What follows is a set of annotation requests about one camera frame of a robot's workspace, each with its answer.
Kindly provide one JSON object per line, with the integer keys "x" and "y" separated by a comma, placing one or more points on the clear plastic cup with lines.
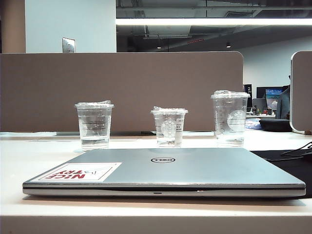
{"x": 95, "y": 126}

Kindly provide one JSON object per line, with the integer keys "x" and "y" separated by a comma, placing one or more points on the small clear cup with label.
{"x": 168, "y": 126}

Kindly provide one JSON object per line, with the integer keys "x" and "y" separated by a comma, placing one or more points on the silver Dell laptop with sticker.
{"x": 195, "y": 170}

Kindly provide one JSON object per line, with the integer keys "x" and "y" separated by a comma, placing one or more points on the tall clear cup with logo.
{"x": 229, "y": 117}

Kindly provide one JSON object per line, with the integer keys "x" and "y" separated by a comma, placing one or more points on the wide brown desk partition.
{"x": 146, "y": 80}

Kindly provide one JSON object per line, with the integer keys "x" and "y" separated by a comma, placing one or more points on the black sign with number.
{"x": 248, "y": 89}

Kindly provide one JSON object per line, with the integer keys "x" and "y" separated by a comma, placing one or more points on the black ceiling spotlight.
{"x": 228, "y": 44}

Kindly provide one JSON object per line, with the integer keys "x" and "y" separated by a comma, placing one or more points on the long ceiling light strip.
{"x": 207, "y": 21}

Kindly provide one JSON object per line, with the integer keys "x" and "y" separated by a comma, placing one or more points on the background computer monitor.
{"x": 271, "y": 97}

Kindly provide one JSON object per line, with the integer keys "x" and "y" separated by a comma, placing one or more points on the black round cushion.
{"x": 275, "y": 124}

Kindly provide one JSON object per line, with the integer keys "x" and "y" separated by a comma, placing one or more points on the background person in grey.
{"x": 284, "y": 104}

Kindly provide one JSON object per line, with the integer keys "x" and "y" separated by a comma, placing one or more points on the black mouse pad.
{"x": 292, "y": 168}

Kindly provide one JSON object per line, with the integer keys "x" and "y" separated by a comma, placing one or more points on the brown partition with white edge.
{"x": 303, "y": 92}

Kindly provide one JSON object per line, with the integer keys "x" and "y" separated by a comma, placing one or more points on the metal wall switch plate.
{"x": 68, "y": 45}

